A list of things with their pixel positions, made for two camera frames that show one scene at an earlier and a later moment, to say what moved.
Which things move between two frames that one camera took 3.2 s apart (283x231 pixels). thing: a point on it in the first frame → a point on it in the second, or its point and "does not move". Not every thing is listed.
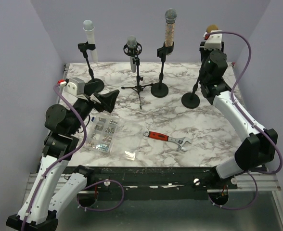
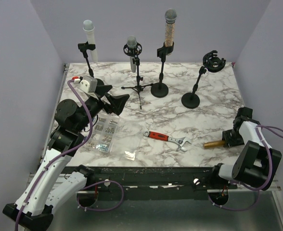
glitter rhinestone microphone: (170, 16) does not move
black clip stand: (159, 89) does not move
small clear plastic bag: (130, 156) does not move
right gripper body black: (205, 53) → (233, 138)
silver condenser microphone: (132, 42) does not move
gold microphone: (212, 27) → (214, 144)
